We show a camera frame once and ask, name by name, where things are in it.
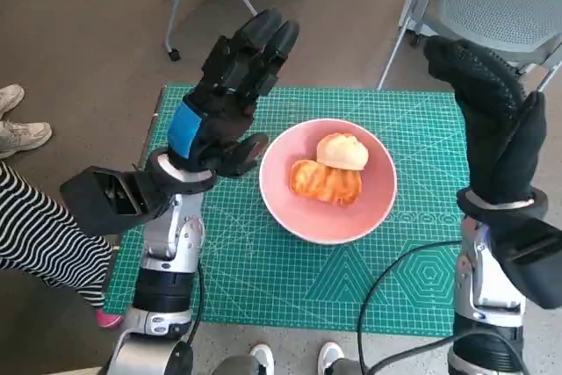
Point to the person's grey leg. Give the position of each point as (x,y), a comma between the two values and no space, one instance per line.
(344,368)
(235,367)

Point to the green cutting mat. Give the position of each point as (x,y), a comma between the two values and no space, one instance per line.
(263,287)

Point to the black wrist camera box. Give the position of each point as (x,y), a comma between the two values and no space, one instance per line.
(535,261)
(92,212)

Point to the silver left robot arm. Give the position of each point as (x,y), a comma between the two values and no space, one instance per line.
(171,239)

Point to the person's white shoe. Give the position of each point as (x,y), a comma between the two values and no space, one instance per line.
(9,100)
(24,137)
(330,355)
(262,357)

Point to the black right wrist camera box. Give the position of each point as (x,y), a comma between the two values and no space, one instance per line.
(535,261)

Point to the pink bowl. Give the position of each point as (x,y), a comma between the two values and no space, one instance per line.
(281,199)

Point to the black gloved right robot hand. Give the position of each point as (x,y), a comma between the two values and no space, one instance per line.
(496,138)

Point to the person's striped leg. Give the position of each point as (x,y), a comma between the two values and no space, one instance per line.
(35,225)

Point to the round toy bread bun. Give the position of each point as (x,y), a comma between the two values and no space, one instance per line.
(342,151)

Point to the person's pink shoe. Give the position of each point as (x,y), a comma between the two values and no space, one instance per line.
(109,319)

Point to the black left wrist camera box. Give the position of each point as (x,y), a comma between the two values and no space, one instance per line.
(92,212)

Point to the long striped toy bread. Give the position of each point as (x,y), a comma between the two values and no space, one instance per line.
(320,182)

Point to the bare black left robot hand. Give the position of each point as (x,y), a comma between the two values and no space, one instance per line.
(228,94)

